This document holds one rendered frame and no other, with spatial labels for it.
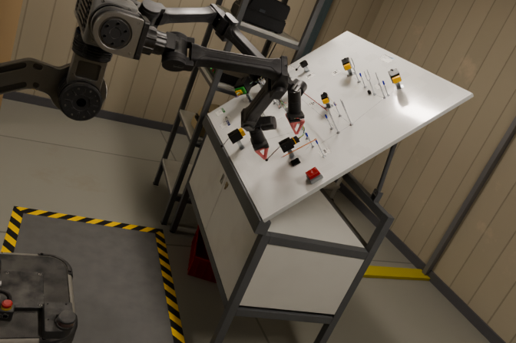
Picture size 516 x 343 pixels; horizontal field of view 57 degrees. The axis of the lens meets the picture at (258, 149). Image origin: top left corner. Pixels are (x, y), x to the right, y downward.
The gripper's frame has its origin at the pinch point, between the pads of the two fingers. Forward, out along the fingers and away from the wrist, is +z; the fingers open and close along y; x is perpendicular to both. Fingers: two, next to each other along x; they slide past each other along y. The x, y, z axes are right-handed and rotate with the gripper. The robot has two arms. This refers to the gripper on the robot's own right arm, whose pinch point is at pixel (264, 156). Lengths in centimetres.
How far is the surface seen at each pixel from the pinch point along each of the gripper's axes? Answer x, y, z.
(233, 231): 26.0, -5.6, 29.7
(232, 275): 32, -23, 39
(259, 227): 12.9, -31.4, 11.6
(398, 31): -184, 263, 79
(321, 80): -46, 53, -1
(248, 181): 10.8, -1.3, 8.7
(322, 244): -10.8, -28.8, 35.6
